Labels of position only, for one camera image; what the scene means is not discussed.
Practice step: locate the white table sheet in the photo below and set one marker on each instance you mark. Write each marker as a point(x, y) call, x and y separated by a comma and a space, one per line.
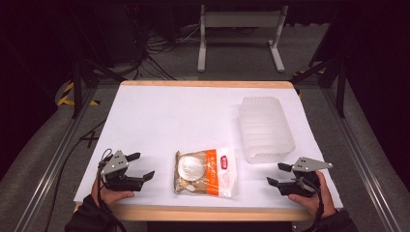
point(180, 122)

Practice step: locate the yellow and black floor tape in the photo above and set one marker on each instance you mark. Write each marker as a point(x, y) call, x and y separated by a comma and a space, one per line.
point(66, 95)

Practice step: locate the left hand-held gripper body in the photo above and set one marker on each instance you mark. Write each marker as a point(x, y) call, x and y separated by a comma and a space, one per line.
point(116, 164)

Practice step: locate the black tape cross mark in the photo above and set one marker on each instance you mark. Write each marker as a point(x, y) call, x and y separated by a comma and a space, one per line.
point(89, 139)

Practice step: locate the person's left hand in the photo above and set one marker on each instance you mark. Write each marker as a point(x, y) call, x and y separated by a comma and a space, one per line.
point(106, 197)

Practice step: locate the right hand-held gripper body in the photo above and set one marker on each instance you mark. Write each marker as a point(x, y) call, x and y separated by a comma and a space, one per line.
point(306, 164)

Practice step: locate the black tripod stand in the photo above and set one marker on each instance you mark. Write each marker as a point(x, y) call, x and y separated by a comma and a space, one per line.
point(341, 87)
point(77, 83)

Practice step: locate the orange and white snack packet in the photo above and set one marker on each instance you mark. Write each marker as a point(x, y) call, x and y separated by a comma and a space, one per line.
point(206, 172)

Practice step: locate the person's right hand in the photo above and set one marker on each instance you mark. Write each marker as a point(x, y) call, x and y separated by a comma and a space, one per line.
point(322, 203)

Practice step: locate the clear plastic container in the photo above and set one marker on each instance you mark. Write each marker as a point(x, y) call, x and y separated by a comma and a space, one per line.
point(266, 129)

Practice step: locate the aluminium floor rail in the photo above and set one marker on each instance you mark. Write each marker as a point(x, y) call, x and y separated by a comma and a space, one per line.
point(51, 170)
point(357, 161)

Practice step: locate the white metal stand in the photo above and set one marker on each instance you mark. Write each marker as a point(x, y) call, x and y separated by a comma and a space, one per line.
point(241, 19)

